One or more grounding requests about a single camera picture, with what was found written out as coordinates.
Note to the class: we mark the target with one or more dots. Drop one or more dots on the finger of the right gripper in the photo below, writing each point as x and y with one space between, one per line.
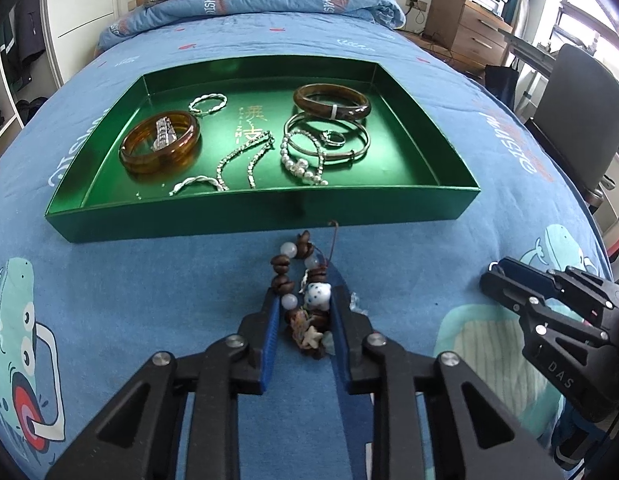
523 289

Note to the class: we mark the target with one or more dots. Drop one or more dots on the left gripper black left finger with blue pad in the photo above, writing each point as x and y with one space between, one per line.
179 413

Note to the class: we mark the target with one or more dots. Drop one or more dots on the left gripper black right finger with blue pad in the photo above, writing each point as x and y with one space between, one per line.
407 416

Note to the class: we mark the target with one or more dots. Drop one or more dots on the amber resin bangle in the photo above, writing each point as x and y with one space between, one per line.
160 143

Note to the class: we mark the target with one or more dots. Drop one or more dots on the twisted silver bangle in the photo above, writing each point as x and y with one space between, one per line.
215 183

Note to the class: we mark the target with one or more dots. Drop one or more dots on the green jewelry tray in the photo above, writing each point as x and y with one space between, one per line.
410 173

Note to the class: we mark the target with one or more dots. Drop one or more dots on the blue cartoon bedspread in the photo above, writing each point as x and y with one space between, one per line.
77 320

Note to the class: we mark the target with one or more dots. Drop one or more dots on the grey office chair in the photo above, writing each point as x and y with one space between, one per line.
577 120

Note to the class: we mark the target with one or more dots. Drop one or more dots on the dark tote bag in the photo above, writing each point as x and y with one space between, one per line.
502 81

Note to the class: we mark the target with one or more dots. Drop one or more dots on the thin silver bangle pair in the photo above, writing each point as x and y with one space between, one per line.
335 141

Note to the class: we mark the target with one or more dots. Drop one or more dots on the wooden nightstand drawers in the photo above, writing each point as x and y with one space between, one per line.
463 35

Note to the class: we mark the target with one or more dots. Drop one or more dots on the brown horn bangle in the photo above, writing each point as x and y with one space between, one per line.
332 101

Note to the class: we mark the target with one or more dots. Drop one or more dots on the white wardrobe shelves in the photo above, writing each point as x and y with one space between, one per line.
44 43

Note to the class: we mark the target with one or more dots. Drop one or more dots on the folded blue quilt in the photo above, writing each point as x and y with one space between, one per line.
144 18

